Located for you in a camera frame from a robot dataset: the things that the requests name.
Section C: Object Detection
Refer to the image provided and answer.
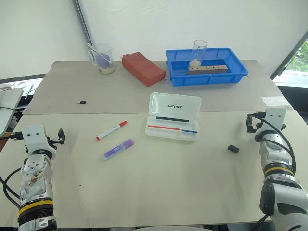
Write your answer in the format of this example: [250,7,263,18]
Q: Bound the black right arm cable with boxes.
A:
[251,113,297,174]

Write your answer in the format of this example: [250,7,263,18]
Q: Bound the blue plastic bin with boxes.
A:
[165,47,249,87]

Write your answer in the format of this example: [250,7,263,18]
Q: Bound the black pen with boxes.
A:
[155,116,190,123]

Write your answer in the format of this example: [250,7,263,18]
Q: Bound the red capped white marker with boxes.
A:
[96,120,128,141]

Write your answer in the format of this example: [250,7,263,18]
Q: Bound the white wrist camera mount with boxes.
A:
[263,108,287,132]
[22,125,57,160]

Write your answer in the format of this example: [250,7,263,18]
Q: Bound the purple highlighter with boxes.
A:
[103,138,135,161]

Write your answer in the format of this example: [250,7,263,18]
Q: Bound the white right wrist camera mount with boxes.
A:
[263,108,287,132]

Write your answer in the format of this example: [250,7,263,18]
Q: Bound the white side table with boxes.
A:
[0,88,24,136]

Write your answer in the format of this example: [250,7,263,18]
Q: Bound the dark window frame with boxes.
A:
[269,31,308,80]

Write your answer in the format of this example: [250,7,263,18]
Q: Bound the red pen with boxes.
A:
[147,125,181,132]

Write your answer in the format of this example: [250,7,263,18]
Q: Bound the clear glass cylinder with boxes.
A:
[189,39,208,68]

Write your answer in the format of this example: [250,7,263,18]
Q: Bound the white pen case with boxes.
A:
[144,92,202,142]

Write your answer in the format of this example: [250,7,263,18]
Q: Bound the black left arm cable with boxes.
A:
[0,131,25,210]

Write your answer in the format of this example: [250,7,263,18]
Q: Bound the grey diagonal metal bar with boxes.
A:
[71,0,94,46]

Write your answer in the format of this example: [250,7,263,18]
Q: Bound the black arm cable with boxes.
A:
[0,131,25,210]
[251,113,297,174]

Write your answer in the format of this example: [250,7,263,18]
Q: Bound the wooden block with holes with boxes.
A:
[187,64,228,76]

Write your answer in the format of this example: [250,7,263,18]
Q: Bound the white stirring rod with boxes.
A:
[86,43,113,64]

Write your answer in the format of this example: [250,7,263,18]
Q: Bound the clear plastic measuring beaker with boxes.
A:
[87,43,116,75]

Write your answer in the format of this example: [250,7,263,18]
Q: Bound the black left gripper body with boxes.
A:
[46,135,61,148]

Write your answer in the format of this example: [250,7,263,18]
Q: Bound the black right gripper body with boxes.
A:
[252,112,266,133]

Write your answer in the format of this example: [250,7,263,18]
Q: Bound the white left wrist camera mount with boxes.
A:
[22,125,57,160]

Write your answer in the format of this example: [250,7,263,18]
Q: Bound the red brown brick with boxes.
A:
[121,51,167,87]

